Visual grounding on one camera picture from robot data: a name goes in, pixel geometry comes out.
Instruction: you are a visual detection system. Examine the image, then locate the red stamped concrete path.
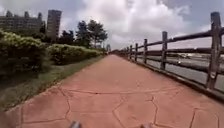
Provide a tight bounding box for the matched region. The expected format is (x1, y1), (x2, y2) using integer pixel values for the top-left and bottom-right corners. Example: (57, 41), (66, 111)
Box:
(0, 54), (224, 128)

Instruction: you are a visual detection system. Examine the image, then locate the group of dark trees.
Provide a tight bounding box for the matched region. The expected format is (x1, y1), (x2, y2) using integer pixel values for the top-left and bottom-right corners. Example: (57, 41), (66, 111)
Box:
(31, 19), (109, 50)

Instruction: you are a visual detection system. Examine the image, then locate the robot's own part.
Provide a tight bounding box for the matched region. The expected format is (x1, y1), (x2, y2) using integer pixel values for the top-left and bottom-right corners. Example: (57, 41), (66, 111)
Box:
(69, 121), (82, 128)

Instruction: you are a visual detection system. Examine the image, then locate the tall grey tower building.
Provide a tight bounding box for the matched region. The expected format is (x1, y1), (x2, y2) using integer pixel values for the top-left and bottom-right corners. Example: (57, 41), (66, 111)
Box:
(45, 9), (63, 42)

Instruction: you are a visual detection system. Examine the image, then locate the grass strip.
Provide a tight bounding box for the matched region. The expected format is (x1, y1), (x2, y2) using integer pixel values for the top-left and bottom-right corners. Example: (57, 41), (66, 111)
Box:
(0, 54), (108, 112)

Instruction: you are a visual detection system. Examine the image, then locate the grey concrete kerb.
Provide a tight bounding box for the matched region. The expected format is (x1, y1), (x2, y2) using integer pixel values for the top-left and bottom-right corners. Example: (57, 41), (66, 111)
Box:
(114, 54), (224, 103)

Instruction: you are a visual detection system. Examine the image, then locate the grey water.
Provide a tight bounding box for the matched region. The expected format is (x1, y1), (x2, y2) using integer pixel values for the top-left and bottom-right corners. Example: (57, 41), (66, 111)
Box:
(131, 53), (224, 93)

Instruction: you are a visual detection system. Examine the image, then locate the green hedge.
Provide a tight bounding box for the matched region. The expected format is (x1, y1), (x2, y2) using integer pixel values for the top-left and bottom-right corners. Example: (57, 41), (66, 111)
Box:
(0, 29), (105, 81)

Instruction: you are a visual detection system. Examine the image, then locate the wide grey building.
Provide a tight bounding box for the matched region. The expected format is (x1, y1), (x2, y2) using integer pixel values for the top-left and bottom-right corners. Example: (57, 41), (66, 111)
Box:
(0, 10), (47, 34)

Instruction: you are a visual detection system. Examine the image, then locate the brown wooden rail fence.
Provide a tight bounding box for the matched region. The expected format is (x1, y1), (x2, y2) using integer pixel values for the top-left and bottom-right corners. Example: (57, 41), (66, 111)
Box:
(111, 11), (224, 91)

